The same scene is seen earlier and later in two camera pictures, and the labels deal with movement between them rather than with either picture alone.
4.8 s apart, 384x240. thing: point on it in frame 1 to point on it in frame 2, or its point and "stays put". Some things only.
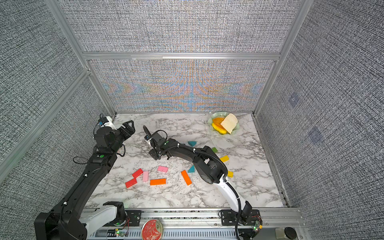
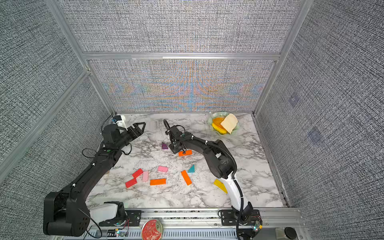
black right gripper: [153, 154] to [173, 150]
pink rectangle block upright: [145, 176] stays put
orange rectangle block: [156, 182] stays put
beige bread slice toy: [230, 122] stays put
